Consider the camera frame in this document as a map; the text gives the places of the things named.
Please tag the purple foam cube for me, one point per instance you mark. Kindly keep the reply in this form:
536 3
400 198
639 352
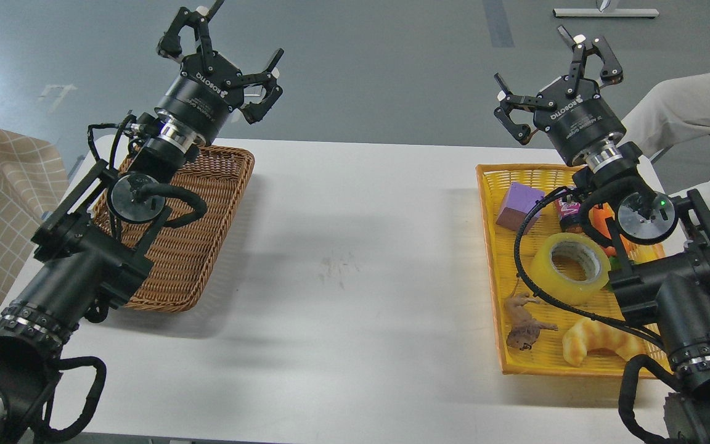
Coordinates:
517 202

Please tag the orange toy carrot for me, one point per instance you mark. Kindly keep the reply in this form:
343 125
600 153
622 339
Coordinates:
598 216

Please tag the brown wicker basket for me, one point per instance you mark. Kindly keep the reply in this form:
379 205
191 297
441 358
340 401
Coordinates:
184 258

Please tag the white metal stand base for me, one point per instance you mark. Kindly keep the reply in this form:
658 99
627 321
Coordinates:
605 9

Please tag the brown toy lion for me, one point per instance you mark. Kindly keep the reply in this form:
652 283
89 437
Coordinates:
525 329

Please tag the yellow tape roll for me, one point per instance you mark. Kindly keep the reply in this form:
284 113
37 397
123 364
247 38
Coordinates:
570 267

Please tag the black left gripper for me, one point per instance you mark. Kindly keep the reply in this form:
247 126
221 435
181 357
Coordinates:
204 92

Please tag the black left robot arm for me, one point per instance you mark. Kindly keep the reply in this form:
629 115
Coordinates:
94 246

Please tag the small purple drink can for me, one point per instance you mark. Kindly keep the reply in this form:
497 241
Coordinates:
567 209

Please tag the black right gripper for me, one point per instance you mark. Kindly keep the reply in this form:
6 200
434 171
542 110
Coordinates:
580 117

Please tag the toy croissant bread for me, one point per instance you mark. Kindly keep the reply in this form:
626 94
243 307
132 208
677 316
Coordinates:
588 335

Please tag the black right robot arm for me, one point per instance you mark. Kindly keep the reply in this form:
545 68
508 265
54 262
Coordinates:
663 243

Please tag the person in beige clothes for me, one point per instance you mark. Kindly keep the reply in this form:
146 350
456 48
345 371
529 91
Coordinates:
672 112

